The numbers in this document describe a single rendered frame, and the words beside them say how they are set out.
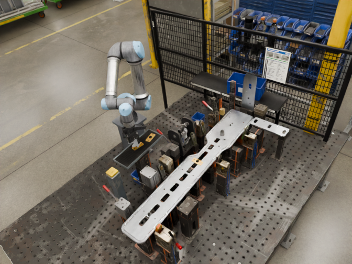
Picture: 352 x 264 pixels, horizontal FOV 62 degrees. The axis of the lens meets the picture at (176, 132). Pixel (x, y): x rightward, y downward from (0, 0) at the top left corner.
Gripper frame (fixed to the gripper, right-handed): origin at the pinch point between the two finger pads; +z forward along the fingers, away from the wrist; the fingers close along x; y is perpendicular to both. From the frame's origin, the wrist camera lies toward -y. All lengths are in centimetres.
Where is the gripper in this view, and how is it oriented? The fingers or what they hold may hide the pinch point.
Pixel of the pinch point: (137, 144)
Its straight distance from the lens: 207.8
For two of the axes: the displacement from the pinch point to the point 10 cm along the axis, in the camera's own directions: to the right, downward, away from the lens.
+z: 0.9, 7.3, 6.8
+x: 6.6, 4.7, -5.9
